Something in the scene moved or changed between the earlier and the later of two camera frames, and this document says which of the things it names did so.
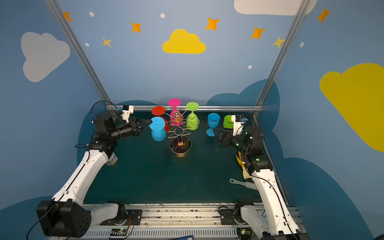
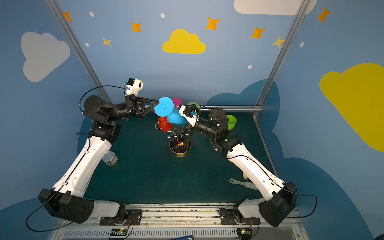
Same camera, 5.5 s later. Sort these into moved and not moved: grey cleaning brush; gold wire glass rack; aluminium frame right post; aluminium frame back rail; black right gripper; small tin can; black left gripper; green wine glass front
Moved: black left gripper; black right gripper
Not moved: green wine glass front; gold wire glass rack; aluminium frame back rail; grey cleaning brush; aluminium frame right post; small tin can
